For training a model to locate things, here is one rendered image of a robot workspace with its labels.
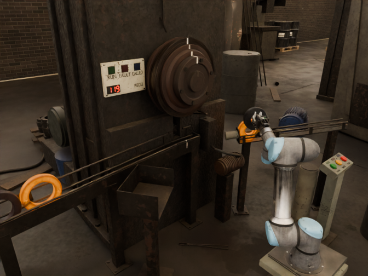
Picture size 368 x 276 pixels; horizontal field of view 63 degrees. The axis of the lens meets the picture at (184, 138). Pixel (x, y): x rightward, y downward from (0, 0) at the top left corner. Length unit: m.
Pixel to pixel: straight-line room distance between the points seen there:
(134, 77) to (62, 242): 1.27
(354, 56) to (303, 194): 2.32
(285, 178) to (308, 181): 0.71
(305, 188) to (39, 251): 1.85
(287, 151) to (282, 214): 0.31
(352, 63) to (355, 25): 0.43
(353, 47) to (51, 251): 3.73
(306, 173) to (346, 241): 0.60
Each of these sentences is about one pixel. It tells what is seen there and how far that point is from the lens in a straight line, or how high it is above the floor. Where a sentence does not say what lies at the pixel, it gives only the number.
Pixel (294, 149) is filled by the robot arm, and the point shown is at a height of 0.92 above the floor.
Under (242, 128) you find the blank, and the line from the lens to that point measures 2.15.
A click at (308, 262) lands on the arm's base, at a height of 0.36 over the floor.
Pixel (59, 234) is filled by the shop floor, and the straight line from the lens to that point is 2.44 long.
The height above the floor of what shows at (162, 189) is 0.61.
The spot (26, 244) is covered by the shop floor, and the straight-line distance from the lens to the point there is 2.44.
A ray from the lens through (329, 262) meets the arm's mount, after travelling 1.81.
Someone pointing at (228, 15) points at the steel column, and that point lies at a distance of 6.20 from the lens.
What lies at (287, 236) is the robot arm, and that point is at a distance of 1.58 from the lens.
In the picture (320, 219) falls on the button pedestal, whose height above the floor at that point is 0.17.
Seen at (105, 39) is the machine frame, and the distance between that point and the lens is 1.66.
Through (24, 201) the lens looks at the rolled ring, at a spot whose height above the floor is 0.69.
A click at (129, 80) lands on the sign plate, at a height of 1.13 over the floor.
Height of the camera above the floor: 1.51
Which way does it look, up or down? 24 degrees down
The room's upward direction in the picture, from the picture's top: straight up
